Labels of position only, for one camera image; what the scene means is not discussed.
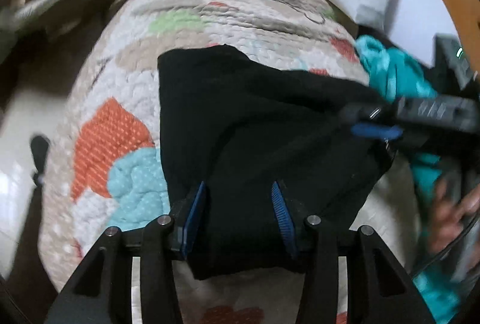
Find black pants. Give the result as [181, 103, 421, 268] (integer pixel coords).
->
[158, 45, 392, 280]

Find patterned quilted bedspread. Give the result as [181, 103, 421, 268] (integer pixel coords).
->
[39, 0, 419, 323]

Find person's right hand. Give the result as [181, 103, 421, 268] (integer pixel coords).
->
[427, 178, 479, 254]

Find black shoe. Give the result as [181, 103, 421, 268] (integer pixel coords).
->
[30, 135, 50, 187]

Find teal star fleece blanket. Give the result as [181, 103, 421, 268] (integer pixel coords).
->
[353, 34, 466, 324]

